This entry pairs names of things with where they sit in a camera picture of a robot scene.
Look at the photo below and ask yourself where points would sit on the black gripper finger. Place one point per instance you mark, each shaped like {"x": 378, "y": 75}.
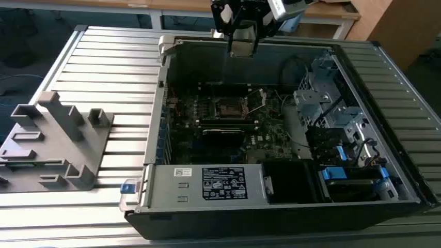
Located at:
{"x": 255, "y": 38}
{"x": 232, "y": 46}

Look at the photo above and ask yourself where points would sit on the silver CPU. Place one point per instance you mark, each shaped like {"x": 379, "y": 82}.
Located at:
{"x": 242, "y": 49}

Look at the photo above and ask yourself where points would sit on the CPU socket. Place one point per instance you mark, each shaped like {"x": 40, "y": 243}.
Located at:
{"x": 229, "y": 108}

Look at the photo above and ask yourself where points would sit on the black RAM slot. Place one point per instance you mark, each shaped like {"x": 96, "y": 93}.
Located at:
{"x": 226, "y": 121}
{"x": 226, "y": 126}

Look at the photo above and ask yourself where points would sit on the pale blue teach pendant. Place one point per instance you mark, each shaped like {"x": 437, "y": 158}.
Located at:
{"x": 291, "y": 24}

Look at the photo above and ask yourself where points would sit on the beige case foot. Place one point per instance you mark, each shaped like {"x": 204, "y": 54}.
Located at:
{"x": 166, "y": 44}

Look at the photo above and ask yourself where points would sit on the wooden desk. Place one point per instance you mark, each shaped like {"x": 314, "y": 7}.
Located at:
{"x": 337, "y": 11}

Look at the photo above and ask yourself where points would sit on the metal disk bay cage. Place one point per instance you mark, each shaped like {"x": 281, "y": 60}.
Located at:
{"x": 309, "y": 99}

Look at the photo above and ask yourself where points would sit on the green motherboard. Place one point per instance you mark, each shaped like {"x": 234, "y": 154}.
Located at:
{"x": 271, "y": 129}

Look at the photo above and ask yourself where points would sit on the gray plastic card guide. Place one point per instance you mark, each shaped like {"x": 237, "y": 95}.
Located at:
{"x": 291, "y": 124}

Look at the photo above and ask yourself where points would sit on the black graphics card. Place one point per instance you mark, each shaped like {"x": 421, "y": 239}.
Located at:
{"x": 221, "y": 138}

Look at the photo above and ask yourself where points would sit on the gray chipset heatsink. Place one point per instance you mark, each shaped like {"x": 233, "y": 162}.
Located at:
{"x": 255, "y": 154}

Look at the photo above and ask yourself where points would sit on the wooden cabinet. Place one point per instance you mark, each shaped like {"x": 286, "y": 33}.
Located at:
{"x": 406, "y": 25}

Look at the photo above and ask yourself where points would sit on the blue drive latch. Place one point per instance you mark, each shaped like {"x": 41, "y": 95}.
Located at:
{"x": 339, "y": 152}

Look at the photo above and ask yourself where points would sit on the blue disk carrier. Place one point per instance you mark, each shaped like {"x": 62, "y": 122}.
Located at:
{"x": 331, "y": 173}

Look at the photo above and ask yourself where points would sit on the silver power supply unit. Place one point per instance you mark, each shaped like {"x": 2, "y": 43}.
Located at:
{"x": 165, "y": 186}

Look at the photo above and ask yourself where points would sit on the blue case latch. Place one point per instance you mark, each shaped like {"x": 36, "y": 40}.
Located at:
{"x": 128, "y": 187}

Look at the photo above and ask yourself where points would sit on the gray parts rack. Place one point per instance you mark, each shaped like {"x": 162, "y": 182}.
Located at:
{"x": 58, "y": 144}

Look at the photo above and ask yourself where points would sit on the black PC case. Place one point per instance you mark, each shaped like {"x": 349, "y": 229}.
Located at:
{"x": 241, "y": 224}

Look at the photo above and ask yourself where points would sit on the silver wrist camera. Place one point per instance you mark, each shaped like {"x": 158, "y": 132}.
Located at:
{"x": 285, "y": 9}

